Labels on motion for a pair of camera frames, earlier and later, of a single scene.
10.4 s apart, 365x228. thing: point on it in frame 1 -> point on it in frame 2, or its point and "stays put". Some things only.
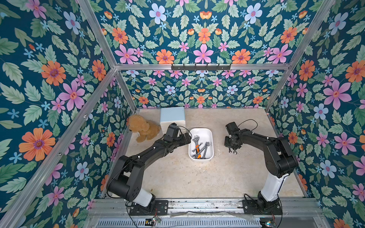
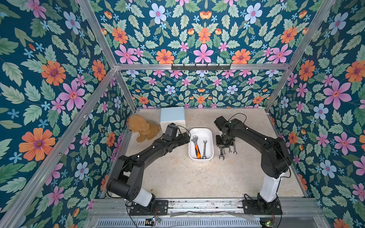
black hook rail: [200, 68] stays put
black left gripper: [182, 141] stays put
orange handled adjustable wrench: [196, 139] stays put
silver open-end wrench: [206, 145] -> [221, 154]
